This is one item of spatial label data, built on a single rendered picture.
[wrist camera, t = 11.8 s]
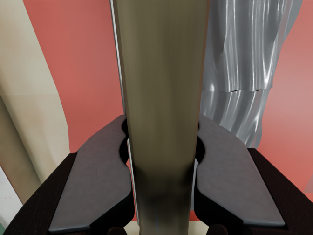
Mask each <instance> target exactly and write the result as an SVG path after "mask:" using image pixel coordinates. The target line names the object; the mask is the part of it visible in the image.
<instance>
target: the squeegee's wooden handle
mask: <svg viewBox="0 0 313 235"><path fill-rule="evenodd" d="M112 1H113V9H114V17H115V25H116V36H117V44H118V52H119V59H120V67H121V75H122V86H123V94H124V102H125V110H126V118H127V126H128V134H129V145H130V152H131V160H132V168H133V176H134V184H135V192H136V203H137V211H138V219H139V227H140V235H188V228H189V218H190V208H191V194H192V184H193V174H194V165H195V155H196V145H197V131H198V122H199V112H200V102H201V92H202V82H203V72H204V58H205V48H206V39H207V29H208V19H209V9H210V0H112Z"/></svg>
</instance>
